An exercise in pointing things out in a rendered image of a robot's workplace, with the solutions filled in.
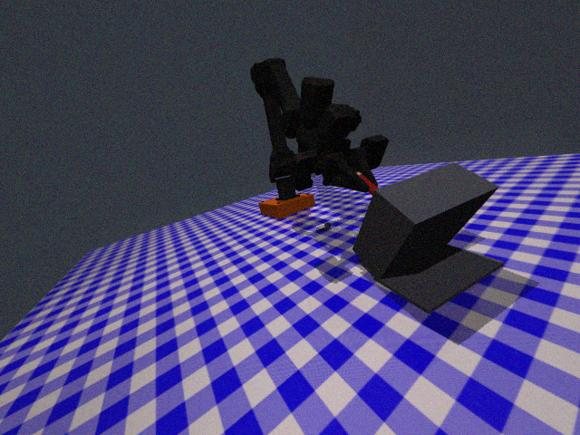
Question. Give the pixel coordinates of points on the dark red cylindrical peg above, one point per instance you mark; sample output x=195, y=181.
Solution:
x=372, y=186

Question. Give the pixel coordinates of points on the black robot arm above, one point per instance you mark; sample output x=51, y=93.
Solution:
x=313, y=115

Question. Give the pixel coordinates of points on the dark grey sloped panel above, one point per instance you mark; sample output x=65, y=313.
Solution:
x=405, y=233

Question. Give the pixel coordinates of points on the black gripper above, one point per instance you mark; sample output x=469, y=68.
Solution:
x=338, y=163

